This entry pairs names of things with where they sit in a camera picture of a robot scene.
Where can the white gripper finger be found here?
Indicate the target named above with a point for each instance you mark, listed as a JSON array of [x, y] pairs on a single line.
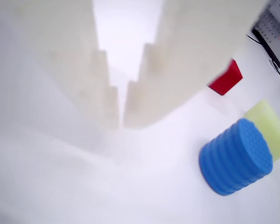
[[60, 58], [189, 58]]

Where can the blue ribbed cylinder block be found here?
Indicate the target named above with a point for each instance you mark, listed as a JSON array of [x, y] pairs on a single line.
[[235, 158]]

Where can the red cube block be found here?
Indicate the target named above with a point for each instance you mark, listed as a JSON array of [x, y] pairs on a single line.
[[227, 80]]

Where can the pale yellow rectangular block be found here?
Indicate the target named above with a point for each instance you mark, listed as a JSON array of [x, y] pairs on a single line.
[[270, 126]]

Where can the white perforated board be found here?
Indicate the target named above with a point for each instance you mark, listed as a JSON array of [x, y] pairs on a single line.
[[274, 37]]

